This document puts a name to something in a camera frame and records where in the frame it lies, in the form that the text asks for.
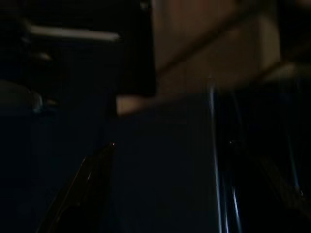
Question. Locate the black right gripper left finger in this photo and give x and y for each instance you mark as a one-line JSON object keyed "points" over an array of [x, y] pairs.
{"points": [[85, 184]]}

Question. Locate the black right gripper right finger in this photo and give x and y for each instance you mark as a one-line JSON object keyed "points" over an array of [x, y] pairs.
{"points": [[286, 194]]}

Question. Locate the dark blue fridge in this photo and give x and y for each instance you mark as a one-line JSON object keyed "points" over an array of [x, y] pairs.
{"points": [[165, 157]]}

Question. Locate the long white strip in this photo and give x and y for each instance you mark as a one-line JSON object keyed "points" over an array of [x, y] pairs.
{"points": [[73, 34]]}

